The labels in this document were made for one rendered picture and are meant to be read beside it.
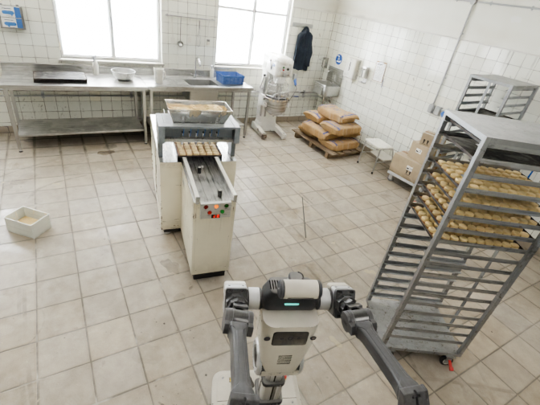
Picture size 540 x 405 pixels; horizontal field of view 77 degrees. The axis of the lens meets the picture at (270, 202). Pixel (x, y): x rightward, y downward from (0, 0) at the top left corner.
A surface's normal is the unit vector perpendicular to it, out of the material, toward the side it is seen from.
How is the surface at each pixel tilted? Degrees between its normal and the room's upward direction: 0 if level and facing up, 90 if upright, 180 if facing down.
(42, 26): 90
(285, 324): 0
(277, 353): 90
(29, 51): 90
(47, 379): 0
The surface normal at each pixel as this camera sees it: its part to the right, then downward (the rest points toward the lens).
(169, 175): 0.33, 0.54
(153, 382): 0.14, -0.84
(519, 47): -0.86, 0.15
